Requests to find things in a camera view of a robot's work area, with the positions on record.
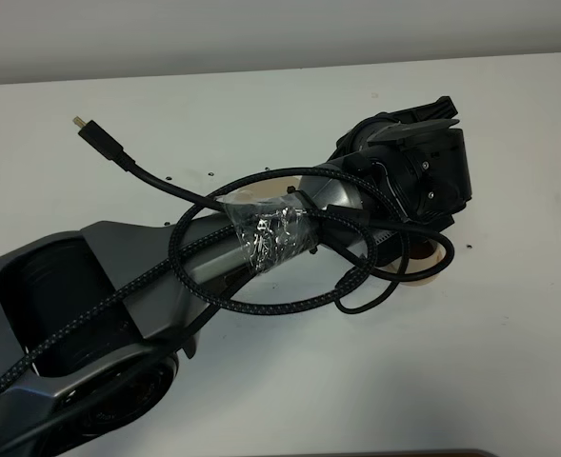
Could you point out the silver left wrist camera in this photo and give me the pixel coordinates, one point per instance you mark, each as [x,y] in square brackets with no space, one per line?
[389,245]

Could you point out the near beige teacup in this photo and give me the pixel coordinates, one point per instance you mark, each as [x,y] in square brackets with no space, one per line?
[425,254]

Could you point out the near beige cup saucer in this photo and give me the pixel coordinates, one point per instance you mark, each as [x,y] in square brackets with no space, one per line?
[393,268]

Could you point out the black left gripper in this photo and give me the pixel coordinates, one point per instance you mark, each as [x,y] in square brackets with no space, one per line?
[416,155]

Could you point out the beige teapot saucer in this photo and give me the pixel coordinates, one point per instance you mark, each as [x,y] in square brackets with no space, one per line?
[272,188]

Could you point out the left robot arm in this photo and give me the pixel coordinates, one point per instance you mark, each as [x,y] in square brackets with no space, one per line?
[92,320]

